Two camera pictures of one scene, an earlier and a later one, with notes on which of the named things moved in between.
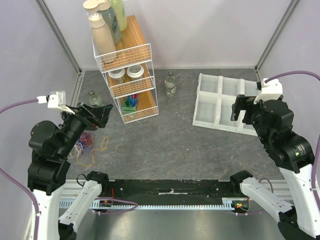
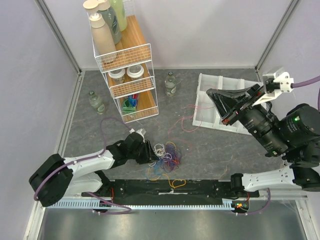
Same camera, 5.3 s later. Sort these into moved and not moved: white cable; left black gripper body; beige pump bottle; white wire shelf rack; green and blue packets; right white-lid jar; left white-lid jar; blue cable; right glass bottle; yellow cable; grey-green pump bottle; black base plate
Moved: white cable; blue cable; yellow cable; left black gripper body
Not moved: right white-lid jar; left white-lid jar; black base plate; beige pump bottle; white wire shelf rack; grey-green pump bottle; green and blue packets; right glass bottle
